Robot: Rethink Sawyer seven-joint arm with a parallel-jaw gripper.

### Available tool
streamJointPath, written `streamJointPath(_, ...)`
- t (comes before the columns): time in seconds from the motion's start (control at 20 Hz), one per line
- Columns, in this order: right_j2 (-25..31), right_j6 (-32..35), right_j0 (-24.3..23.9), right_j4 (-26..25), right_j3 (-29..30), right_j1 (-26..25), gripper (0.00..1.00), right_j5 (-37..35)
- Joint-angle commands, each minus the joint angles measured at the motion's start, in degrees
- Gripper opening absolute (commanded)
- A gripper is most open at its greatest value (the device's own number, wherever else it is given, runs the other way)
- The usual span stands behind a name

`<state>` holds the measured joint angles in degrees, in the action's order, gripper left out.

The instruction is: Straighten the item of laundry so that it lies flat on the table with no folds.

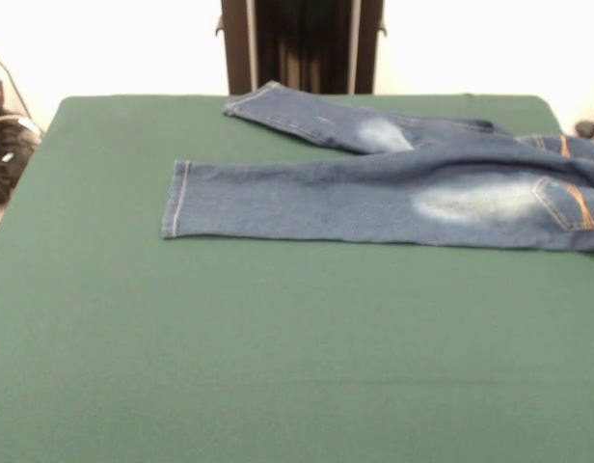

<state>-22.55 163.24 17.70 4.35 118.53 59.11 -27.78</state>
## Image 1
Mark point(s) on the blue denim jeans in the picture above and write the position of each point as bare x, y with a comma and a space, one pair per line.
374, 202

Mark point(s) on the dark green table cloth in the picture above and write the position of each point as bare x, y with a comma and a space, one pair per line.
297, 362

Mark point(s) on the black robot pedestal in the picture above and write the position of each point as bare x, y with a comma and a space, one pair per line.
302, 48

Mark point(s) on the grey chair base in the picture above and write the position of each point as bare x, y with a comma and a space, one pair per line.
586, 129

